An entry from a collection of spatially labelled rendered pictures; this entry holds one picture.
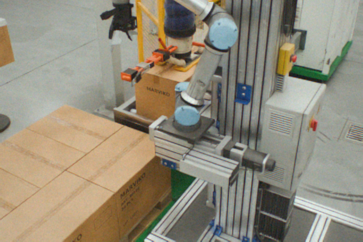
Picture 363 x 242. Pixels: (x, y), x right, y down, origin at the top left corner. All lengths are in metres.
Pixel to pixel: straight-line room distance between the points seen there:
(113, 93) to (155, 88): 1.31
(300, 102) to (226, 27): 0.56
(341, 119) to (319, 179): 1.01
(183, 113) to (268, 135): 0.45
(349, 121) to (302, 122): 2.45
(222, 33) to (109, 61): 2.41
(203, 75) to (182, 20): 1.10
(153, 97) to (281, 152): 1.18
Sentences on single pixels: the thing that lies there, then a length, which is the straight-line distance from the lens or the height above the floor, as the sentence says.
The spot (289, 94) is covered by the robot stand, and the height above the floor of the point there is 1.23.
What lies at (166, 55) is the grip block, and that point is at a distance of 2.85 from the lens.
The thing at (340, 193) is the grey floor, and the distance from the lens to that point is 3.53.
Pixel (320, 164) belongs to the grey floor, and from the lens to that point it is 3.77.
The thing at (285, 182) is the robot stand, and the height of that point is 0.81.
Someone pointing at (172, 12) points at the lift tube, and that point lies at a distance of 2.90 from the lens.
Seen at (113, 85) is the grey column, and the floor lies 0.33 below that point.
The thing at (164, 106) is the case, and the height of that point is 0.72.
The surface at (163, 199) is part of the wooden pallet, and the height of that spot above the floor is 0.10.
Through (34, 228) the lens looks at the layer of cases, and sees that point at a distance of 2.45.
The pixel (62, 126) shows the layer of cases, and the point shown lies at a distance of 3.20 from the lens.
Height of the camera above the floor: 2.23
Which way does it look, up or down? 30 degrees down
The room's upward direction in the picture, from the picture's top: straight up
